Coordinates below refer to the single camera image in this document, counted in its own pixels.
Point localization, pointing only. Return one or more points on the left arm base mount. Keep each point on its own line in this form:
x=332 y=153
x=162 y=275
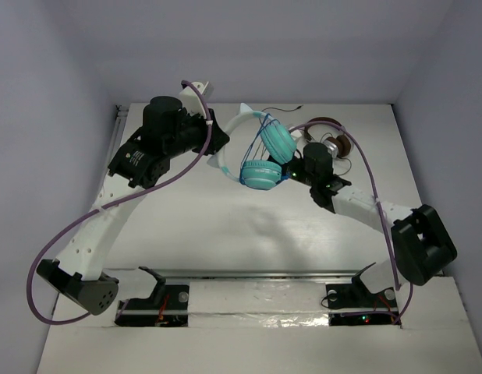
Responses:
x=166 y=306

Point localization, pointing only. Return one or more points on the teal cat-ear headphones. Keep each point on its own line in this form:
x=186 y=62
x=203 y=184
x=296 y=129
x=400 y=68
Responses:
x=272 y=146

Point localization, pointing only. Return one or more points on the metal rail front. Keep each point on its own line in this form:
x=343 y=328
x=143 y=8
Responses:
x=254 y=273

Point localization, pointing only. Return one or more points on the left edge metal rail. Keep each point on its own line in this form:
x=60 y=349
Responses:
x=121 y=114

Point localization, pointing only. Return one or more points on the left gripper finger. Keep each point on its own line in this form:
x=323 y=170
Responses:
x=217 y=122
x=214 y=146

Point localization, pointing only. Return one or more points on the brown silver headphones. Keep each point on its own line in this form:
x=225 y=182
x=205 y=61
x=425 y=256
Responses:
x=339 y=144

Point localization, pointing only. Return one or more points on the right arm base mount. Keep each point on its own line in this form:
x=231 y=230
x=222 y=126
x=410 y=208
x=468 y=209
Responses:
x=352 y=304

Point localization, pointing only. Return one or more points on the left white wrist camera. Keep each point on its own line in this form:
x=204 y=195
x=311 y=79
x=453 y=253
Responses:
x=190 y=100

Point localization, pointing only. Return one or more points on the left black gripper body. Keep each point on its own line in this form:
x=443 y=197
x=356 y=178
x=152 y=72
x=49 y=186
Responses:
x=214 y=137

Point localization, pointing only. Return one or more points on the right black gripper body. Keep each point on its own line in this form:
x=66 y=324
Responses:
x=295 y=171

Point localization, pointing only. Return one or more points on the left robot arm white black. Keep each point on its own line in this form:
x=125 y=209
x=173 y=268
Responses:
x=73 y=261

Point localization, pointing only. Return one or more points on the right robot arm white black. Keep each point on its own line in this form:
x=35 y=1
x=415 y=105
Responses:
x=418 y=244

